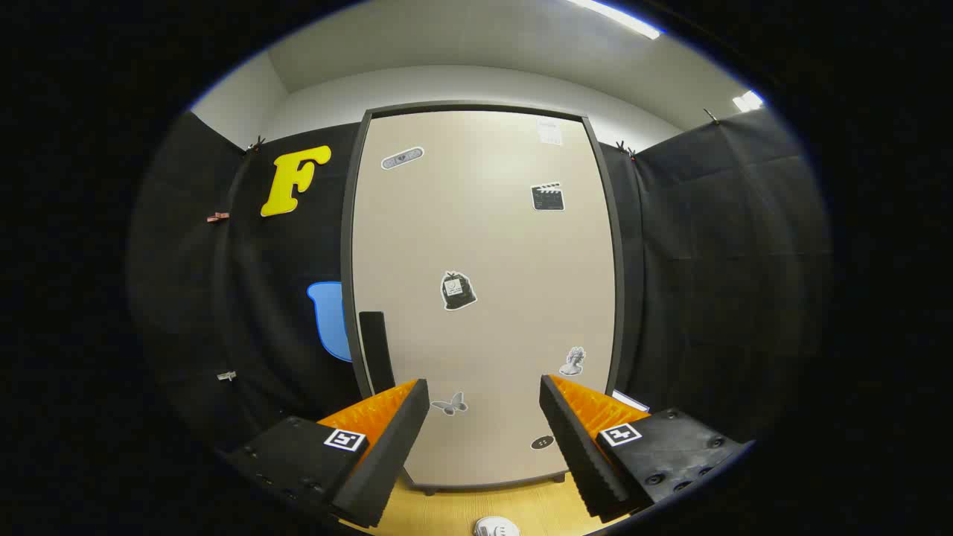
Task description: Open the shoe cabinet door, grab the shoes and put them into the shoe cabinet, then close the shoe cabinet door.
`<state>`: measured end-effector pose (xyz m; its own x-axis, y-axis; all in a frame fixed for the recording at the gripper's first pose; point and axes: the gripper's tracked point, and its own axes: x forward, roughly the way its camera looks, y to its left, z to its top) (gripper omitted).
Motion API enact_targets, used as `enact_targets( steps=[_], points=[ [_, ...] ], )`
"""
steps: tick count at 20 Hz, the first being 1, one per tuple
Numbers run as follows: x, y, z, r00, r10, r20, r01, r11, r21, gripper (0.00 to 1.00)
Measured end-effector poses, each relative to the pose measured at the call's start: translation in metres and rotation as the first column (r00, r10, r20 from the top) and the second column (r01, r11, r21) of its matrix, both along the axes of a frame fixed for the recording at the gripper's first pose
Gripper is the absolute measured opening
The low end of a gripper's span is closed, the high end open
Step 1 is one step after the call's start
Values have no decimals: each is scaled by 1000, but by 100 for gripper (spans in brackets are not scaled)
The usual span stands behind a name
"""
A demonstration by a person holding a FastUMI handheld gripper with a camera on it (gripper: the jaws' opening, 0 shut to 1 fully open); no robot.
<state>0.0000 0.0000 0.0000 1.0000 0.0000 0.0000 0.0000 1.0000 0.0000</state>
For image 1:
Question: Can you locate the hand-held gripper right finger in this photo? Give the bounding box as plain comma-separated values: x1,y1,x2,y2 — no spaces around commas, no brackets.
539,374,753,522

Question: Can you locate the long ceiling light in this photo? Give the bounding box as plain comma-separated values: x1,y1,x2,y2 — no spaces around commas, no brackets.
566,0,662,39

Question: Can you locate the black backdrop cloth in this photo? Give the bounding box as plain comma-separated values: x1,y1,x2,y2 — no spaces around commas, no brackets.
127,104,831,462

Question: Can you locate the black door handle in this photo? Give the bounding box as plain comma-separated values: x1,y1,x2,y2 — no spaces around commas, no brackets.
359,311,396,395

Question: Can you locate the dark grey shoe cabinet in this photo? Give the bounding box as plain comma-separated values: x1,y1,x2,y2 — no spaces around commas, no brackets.
340,100,634,496

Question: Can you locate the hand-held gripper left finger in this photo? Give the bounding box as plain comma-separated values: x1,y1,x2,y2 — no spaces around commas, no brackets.
223,378,431,531

